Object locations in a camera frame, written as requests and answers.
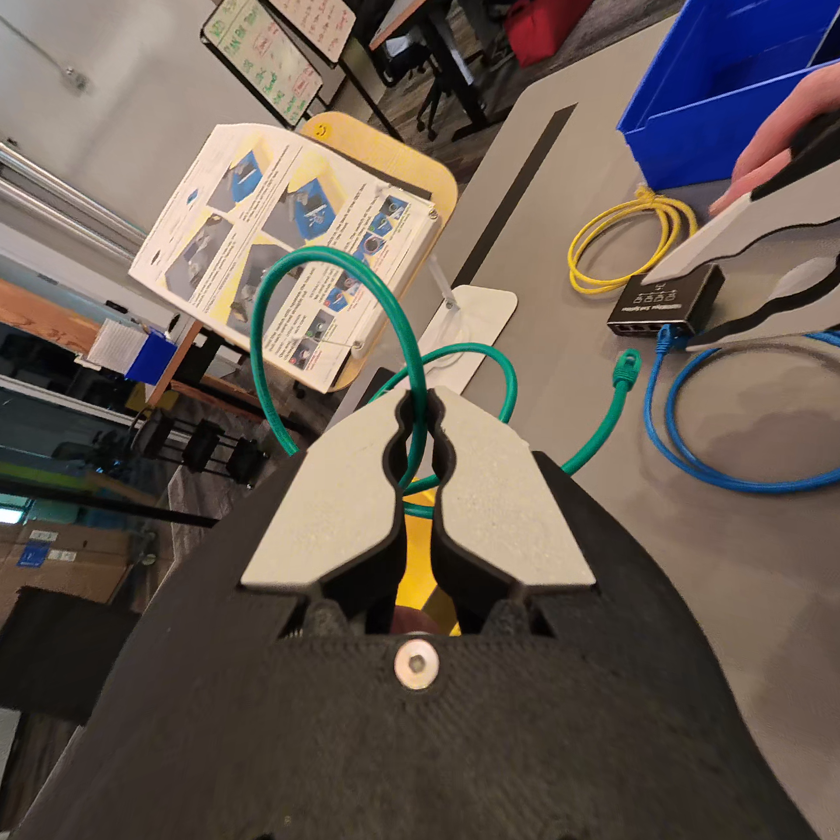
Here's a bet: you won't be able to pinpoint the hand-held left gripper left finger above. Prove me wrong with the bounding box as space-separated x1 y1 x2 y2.
240 387 416 616

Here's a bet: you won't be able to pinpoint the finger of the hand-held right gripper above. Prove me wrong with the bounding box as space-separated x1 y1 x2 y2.
684 255 840 352
640 171 840 286

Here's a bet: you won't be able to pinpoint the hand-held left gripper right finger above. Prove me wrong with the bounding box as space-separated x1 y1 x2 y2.
429 385 597 623

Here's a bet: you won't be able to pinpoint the yellow plastic bin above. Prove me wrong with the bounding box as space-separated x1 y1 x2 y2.
394 476 464 637

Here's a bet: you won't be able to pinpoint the yellow ethernet cable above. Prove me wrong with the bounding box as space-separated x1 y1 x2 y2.
567 185 698 294

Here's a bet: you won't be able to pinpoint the black ethernet splitter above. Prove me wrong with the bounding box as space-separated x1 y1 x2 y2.
606 262 727 337

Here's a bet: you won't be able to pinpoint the blue plastic bin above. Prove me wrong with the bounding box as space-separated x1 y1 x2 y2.
617 0 840 193

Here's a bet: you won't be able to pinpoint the blue ethernet cable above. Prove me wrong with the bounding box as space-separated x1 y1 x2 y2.
643 323 840 494

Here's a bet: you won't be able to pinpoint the green ethernet cable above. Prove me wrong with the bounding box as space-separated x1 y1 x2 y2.
249 246 642 521

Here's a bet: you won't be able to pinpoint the person's right hand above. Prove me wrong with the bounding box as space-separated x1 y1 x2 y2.
709 64 840 217

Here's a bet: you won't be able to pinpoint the black rolling cart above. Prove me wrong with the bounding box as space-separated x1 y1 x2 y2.
128 407 271 492

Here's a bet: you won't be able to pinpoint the small blue bin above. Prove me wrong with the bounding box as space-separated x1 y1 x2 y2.
125 331 179 386

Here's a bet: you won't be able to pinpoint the cardboard box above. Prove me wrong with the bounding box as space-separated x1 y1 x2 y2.
0 521 142 614

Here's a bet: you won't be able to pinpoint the white paper stack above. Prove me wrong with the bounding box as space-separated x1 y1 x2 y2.
85 318 151 376

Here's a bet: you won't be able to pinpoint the red bag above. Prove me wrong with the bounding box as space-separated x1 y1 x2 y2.
503 0 595 67

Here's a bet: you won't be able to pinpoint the printed instruction sheet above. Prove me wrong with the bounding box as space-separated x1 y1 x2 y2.
128 121 442 395

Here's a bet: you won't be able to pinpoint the wooden desk black legs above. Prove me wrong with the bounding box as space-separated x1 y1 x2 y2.
0 279 204 408

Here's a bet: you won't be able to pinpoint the wooden display board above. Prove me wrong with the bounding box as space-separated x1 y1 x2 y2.
298 110 459 395

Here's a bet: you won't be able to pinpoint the large whiteboard green writing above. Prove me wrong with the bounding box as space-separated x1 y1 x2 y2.
200 0 324 130

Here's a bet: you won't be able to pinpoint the small whiteboard red writing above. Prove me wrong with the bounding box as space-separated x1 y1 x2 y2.
266 0 358 65

